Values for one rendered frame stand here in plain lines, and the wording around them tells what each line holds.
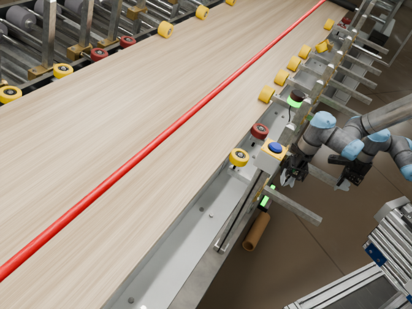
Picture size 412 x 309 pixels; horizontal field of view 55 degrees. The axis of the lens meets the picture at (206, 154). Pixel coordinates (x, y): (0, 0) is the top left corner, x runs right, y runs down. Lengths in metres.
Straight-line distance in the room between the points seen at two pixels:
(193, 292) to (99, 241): 0.39
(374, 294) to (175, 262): 1.33
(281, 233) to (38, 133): 1.76
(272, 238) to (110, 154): 1.50
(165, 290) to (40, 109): 0.81
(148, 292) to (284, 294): 1.17
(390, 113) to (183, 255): 0.90
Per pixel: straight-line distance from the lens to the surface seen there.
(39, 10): 2.52
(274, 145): 1.19
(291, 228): 2.80
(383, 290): 2.59
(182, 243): 1.61
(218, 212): 1.77
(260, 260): 2.52
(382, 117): 1.47
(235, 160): 1.61
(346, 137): 1.41
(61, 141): 1.48
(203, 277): 1.46
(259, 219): 2.62
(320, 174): 1.85
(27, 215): 1.26
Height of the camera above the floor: 1.89
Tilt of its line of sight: 39 degrees down
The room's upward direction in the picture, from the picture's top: 22 degrees clockwise
